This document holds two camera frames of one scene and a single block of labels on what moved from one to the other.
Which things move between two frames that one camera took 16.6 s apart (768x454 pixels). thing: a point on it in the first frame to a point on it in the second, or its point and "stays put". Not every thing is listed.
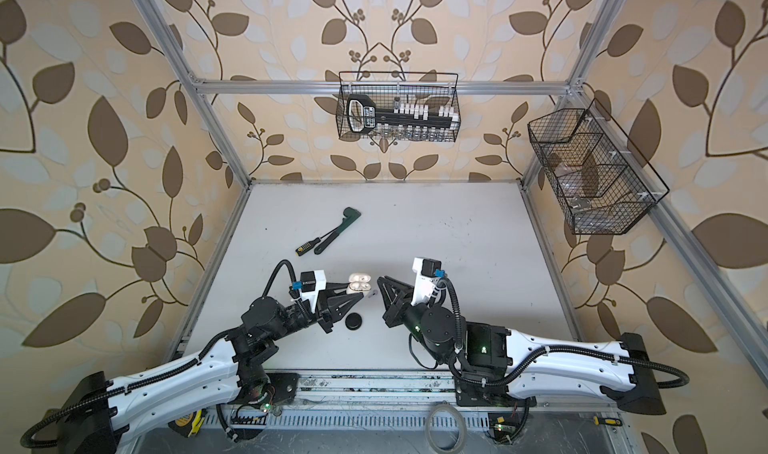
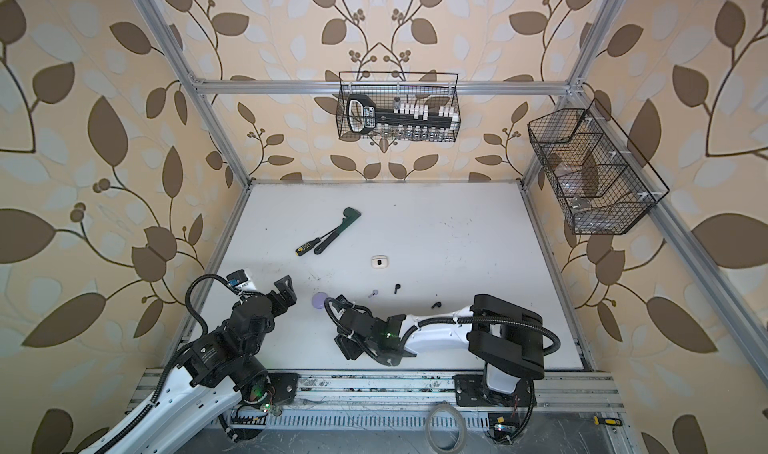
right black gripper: [406, 294] to [347, 347]
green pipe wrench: [351, 215] stays put
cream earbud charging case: [359, 283] to [379, 261]
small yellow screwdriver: [616, 422] stays put
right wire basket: [603, 183] stays put
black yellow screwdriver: [309, 244] stays put
